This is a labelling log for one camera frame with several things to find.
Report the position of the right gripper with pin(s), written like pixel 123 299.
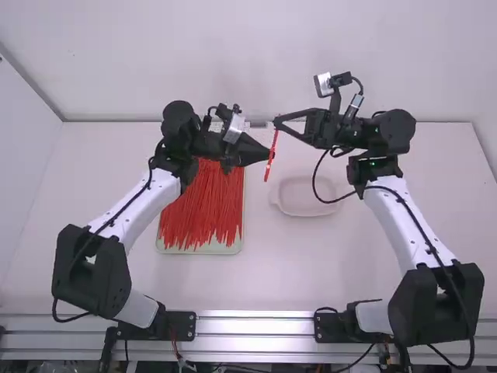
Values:
pixel 322 128

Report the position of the white dish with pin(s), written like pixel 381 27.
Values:
pixel 295 194

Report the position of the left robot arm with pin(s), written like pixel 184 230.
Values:
pixel 128 206

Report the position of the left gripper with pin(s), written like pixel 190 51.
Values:
pixel 209 145

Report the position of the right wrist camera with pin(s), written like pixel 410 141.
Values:
pixel 321 84

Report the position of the pale tray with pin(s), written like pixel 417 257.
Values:
pixel 202 251

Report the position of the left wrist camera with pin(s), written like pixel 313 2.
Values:
pixel 234 130

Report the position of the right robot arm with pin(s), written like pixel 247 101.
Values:
pixel 396 217

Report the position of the silver rails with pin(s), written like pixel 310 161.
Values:
pixel 252 330

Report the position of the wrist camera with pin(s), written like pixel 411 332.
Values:
pixel 234 130
pixel 321 84

